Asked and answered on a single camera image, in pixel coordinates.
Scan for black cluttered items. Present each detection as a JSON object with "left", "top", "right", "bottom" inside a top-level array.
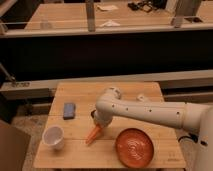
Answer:
[{"left": 127, "top": 0, "right": 167, "bottom": 13}]

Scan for white rectangular box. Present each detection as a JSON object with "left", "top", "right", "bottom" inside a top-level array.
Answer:
[{"left": 136, "top": 94, "right": 150, "bottom": 102}]

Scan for white crumpled paper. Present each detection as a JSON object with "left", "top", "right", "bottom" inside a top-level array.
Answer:
[{"left": 100, "top": 20, "right": 120, "bottom": 27}]

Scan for orange pepper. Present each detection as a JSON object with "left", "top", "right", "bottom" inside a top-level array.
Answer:
[{"left": 85, "top": 125, "right": 102, "bottom": 145}]

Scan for black rectangular block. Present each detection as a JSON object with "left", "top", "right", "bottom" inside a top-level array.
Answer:
[{"left": 90, "top": 110, "right": 96, "bottom": 118}]

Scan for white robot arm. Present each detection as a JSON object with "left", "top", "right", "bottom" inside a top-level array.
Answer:
[{"left": 92, "top": 87, "right": 213, "bottom": 171}]

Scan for orange ribbed plate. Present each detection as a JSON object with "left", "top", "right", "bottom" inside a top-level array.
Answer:
[{"left": 115, "top": 128, "right": 154, "bottom": 168}]

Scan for white paper sheet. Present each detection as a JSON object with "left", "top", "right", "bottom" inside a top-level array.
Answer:
[{"left": 97, "top": 5, "right": 118, "bottom": 11}]

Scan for grey metal post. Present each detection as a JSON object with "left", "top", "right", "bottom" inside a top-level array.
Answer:
[
  {"left": 85, "top": 0, "right": 95, "bottom": 32},
  {"left": 171, "top": 0, "right": 202, "bottom": 28}
]

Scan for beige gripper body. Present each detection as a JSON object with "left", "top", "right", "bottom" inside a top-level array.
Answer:
[{"left": 93, "top": 111, "right": 112, "bottom": 127}]

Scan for blue sponge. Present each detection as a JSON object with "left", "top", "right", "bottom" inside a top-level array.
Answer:
[{"left": 63, "top": 103, "right": 76, "bottom": 120}]

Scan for grey metal post right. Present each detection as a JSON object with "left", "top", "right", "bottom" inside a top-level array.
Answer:
[{"left": 171, "top": 0, "right": 202, "bottom": 28}]

